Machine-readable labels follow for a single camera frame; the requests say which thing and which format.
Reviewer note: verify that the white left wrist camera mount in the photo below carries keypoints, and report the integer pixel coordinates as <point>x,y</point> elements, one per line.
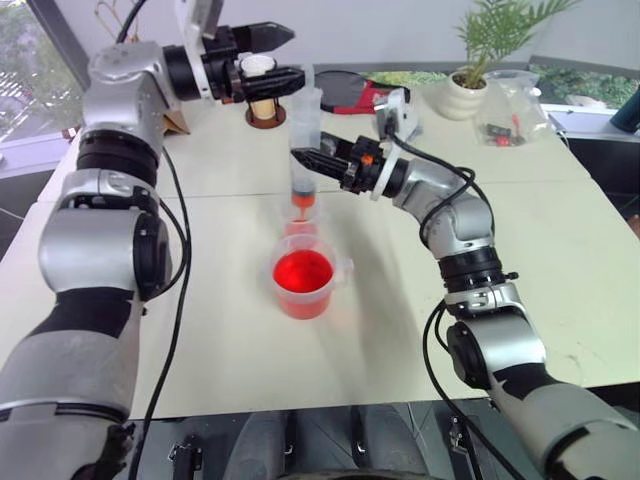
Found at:
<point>192,25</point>

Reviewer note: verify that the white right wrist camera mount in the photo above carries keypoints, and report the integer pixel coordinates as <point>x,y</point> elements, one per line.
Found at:
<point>400,112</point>

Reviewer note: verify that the large cup with red liquid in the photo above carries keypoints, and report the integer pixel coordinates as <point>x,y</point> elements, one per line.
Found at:
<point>302,295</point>

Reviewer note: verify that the white ribbed plant pot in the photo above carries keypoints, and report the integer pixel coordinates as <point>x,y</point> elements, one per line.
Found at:
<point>465,100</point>

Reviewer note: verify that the small clear plastic cup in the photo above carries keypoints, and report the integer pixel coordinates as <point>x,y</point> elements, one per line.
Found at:
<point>292,230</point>

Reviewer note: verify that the light wooden block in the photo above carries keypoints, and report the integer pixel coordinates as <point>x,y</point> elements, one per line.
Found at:
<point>176,122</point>

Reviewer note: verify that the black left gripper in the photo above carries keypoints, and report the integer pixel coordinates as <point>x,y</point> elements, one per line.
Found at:
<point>220,75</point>

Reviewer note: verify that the dark teal bottle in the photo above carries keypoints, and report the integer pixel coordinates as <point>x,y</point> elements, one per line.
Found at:
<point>627,115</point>

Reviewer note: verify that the clear plastic syringe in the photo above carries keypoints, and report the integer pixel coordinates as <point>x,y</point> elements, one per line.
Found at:
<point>305,130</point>

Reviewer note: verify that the black table clamp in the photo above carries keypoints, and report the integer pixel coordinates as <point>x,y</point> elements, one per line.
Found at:
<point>182,450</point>
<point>455,432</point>
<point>287,442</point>
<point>360,440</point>

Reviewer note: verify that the clear plastic bag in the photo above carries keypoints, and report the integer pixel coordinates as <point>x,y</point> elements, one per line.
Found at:
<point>510,110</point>

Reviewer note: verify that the brown round wooden stand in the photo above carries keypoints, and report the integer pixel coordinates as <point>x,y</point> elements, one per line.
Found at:
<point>265,120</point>

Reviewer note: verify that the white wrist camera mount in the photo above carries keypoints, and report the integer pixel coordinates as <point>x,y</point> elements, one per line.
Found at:
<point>192,25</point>
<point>400,112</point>

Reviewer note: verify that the green palm plant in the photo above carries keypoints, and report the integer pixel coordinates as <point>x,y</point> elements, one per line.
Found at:
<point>500,30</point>

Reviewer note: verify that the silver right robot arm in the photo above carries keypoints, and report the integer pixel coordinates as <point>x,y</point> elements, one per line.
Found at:
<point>500,345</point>

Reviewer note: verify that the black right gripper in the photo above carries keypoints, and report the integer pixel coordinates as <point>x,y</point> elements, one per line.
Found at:
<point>361,167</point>

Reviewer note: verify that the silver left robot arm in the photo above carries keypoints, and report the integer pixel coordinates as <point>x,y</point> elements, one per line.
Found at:
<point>85,250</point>

